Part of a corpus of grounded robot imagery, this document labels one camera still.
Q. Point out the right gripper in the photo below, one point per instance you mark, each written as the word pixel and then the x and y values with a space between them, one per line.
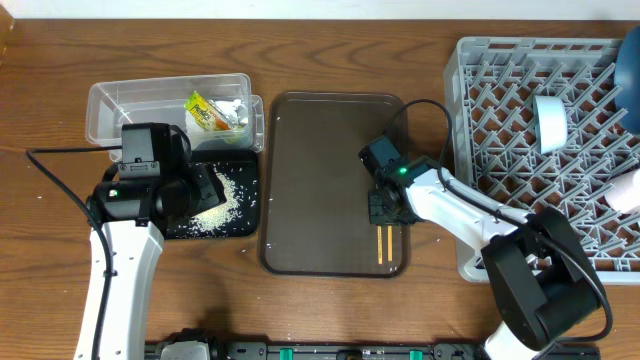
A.
pixel 378 214

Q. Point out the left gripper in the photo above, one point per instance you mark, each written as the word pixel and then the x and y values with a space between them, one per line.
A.
pixel 212 191

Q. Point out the wooden chopstick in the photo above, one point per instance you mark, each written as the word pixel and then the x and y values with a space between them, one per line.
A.
pixel 390 250
pixel 379 243

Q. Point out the yellow snack wrapper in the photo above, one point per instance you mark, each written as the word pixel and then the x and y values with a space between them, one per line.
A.
pixel 207 115

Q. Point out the light blue rice bowl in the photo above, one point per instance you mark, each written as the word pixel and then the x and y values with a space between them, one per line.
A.
pixel 551 123

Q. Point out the pink cup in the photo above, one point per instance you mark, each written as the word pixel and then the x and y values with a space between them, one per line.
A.
pixel 623 195

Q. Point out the dark blue bowl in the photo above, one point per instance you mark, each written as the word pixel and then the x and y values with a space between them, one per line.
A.
pixel 626 76

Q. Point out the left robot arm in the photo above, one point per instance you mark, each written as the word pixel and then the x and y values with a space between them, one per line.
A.
pixel 133 217

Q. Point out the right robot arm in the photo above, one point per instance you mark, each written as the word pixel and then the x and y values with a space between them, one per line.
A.
pixel 541 279

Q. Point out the clear plastic waste bin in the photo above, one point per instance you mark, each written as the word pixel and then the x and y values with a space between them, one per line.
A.
pixel 111 105

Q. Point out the grey dishwasher rack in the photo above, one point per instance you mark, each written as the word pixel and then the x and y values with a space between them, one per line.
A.
pixel 490 86

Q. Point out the spilled rice pile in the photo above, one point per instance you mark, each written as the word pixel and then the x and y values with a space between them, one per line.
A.
pixel 220 210

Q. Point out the black tray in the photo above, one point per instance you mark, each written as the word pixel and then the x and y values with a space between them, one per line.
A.
pixel 245 220

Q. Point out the brown serving tray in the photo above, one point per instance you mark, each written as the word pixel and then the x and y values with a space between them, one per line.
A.
pixel 315 219

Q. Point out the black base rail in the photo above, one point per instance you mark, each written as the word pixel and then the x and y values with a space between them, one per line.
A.
pixel 197 344

